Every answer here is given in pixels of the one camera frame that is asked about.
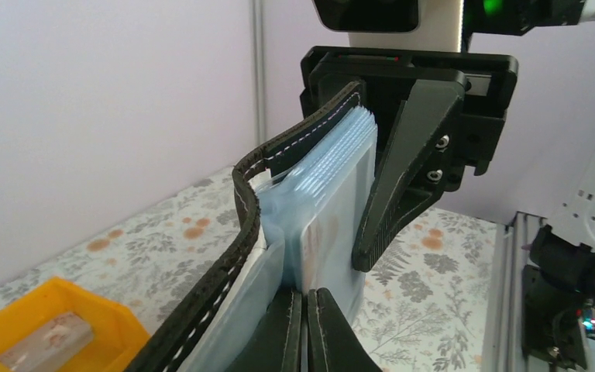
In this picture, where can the far orange storage bin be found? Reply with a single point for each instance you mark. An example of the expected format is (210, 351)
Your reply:
(118, 335)

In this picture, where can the pale card in orange bin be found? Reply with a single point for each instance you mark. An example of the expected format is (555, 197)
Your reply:
(50, 346)

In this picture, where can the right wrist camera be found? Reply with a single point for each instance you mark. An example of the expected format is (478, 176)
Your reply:
(430, 25)

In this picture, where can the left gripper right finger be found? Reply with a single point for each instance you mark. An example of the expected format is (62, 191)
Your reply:
(332, 344)

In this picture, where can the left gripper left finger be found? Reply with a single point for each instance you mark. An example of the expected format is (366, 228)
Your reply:
(276, 343)

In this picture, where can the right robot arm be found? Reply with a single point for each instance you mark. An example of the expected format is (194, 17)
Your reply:
(558, 285)

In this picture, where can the aluminium rail frame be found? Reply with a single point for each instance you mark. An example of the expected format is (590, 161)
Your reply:
(502, 338)

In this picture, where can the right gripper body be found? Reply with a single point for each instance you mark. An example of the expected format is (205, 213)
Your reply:
(388, 77)

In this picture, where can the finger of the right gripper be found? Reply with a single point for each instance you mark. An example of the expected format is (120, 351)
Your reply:
(413, 169)

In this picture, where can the floral table mat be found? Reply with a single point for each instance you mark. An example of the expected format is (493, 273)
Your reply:
(425, 301)

